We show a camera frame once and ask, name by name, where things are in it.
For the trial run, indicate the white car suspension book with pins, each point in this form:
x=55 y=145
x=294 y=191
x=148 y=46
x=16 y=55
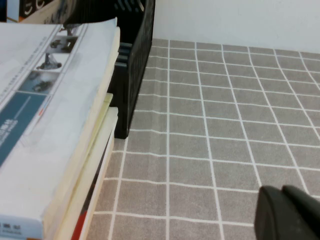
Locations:
x=37 y=125

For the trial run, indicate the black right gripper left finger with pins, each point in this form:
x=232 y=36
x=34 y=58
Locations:
x=275 y=220

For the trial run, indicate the black mesh book stand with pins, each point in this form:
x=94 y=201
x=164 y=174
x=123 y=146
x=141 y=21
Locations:
x=135 y=62

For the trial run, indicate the orange-edged white ROS2 book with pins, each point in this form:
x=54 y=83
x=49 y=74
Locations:
x=100 y=140

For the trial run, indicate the pale green white book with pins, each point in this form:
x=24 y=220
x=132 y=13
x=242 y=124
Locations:
x=82 y=225

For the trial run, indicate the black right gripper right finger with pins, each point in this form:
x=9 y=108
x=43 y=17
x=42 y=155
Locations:
x=305 y=200

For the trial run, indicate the dark mobile robot book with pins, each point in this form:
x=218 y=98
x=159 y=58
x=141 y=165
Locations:
x=32 y=7

